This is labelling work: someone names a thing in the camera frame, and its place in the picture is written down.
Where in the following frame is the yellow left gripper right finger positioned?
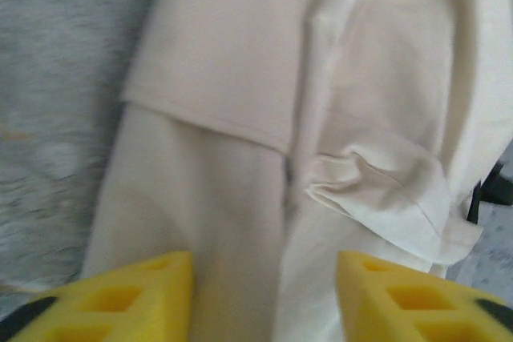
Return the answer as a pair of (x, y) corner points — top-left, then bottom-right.
(335, 249), (513, 342)

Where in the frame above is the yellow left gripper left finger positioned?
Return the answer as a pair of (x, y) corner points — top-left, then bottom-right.
(0, 251), (194, 342)

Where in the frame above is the cream canvas backpack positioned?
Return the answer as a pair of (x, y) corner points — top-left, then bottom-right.
(79, 0), (513, 342)

